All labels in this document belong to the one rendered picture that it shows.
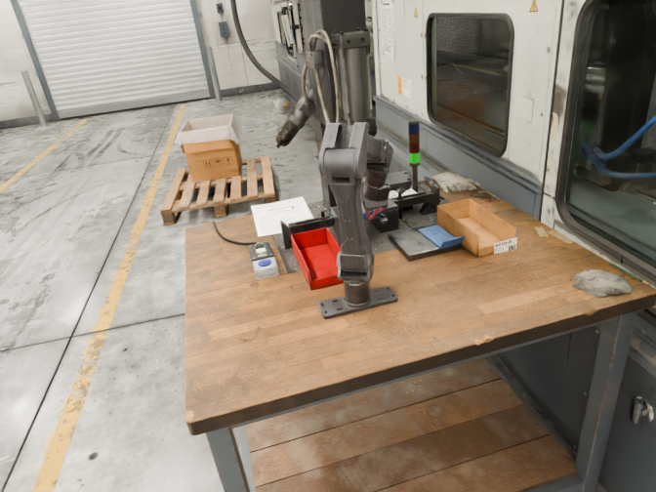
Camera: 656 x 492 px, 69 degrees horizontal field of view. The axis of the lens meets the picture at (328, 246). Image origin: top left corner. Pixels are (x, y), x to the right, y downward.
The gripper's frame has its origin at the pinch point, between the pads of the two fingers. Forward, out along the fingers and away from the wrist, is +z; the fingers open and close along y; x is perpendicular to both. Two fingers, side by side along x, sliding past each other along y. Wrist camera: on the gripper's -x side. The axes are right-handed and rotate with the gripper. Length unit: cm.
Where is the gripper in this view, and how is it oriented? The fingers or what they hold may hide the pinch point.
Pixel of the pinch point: (369, 214)
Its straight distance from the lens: 147.2
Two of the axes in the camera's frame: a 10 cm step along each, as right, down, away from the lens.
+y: -2.6, -7.8, 5.7
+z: -0.5, 6.0, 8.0
